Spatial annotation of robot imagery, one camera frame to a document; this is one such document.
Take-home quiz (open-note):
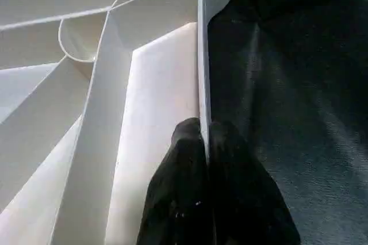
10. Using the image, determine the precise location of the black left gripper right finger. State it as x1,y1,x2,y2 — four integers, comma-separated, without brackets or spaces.
208,120,302,245

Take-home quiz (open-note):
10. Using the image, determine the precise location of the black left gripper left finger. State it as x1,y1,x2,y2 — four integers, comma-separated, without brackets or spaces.
136,117,209,245

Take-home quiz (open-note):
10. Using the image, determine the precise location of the white plastic table top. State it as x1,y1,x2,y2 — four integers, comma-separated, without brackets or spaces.
0,0,234,245

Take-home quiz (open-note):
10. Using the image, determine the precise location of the black work mat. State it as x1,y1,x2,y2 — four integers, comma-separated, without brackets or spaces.
201,0,368,245

